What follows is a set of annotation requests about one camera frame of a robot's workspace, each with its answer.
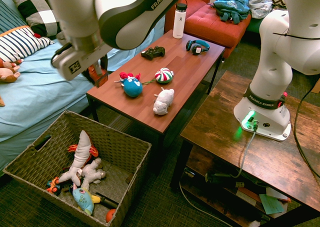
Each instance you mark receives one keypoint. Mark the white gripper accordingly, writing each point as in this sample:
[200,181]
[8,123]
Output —
[72,64]

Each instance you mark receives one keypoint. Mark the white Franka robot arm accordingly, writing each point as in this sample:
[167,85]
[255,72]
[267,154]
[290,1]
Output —
[272,69]

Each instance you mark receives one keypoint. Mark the grey wicker basket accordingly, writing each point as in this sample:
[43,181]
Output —
[120,142]

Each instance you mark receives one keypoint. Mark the brown plush toy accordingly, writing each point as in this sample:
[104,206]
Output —
[7,73]

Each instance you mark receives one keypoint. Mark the small orange toy truck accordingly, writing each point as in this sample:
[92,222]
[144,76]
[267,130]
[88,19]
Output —
[53,185]

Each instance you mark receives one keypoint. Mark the blue Captain America plush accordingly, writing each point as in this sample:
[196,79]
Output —
[132,87]

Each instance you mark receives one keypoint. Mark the black game controller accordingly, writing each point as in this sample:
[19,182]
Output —
[153,52]

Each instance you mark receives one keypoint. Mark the bed with blue sheet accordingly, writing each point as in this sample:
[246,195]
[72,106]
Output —
[37,92]

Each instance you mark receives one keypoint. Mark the red green peppermint plush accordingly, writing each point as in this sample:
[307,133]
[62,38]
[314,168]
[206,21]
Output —
[163,76]

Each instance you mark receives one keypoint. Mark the white pig plush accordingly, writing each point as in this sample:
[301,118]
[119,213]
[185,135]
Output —
[163,100]

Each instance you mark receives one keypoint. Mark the white navy striped pillow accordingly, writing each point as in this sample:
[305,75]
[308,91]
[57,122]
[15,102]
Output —
[20,42]

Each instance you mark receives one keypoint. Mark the white whale plush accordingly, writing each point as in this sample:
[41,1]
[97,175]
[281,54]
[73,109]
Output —
[81,152]

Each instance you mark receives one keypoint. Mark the black white checkered pillow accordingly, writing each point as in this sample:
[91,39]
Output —
[35,9]

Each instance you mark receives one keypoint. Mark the red wooden coffee table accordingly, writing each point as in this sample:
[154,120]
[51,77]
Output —
[190,67]

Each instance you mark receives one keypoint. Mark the white water bottle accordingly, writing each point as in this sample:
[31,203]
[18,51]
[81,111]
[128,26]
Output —
[178,24]

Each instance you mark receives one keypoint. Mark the dark blue striped pillow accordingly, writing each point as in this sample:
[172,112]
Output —
[10,19]

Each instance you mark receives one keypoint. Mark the white sparkly plush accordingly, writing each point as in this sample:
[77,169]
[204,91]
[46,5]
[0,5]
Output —
[91,172]

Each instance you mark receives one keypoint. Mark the teal black headphones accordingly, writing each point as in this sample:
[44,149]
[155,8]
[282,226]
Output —
[197,49]

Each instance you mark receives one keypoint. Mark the red tufted ottoman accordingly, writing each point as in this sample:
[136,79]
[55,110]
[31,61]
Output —
[212,29]

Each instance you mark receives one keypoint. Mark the blue yellow fish plush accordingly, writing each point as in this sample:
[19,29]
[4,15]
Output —
[83,199]

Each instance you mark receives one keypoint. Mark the black cylinder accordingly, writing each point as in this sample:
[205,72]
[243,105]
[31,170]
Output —
[107,200]

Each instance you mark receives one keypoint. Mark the rustic brown wooden table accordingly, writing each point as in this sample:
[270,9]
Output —
[217,127]

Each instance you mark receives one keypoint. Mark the orange ball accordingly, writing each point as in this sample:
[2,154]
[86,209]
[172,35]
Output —
[110,215]

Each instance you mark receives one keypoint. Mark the teal backpack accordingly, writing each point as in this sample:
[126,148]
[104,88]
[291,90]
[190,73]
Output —
[230,4]

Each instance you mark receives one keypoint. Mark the black power adapter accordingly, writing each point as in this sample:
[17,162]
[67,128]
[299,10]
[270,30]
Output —
[215,178]

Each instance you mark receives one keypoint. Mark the teal paper note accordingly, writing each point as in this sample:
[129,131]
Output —
[271,203]

